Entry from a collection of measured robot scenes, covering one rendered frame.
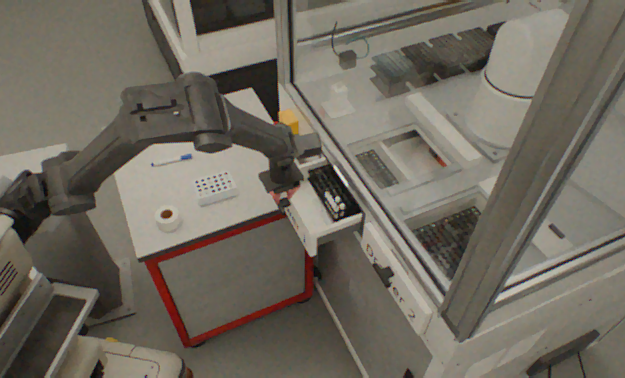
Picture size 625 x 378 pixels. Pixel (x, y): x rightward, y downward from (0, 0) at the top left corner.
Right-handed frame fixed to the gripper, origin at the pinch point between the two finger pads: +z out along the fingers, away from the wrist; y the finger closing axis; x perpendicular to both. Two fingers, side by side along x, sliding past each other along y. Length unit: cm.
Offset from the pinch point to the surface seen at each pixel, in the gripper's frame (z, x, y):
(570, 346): 62, -55, 80
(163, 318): 96, 36, -45
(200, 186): 16.4, 28.9, -16.5
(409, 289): 2.8, -36.6, 16.3
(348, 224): 7.7, -10.5, 14.7
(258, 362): 96, 0, -16
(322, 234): 7.7, -10.3, 6.8
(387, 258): 3.2, -26.9, 16.4
